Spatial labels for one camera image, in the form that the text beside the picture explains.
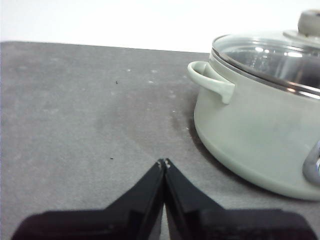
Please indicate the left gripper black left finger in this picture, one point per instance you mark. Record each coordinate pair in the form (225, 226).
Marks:
(120, 220)

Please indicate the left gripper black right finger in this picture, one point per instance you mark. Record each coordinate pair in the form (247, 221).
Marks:
(205, 222)

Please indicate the glass lid with green knob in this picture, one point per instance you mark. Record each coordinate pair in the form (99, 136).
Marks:
(262, 52)

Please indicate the pale green electric pot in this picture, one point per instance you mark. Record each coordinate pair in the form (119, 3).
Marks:
(250, 130)

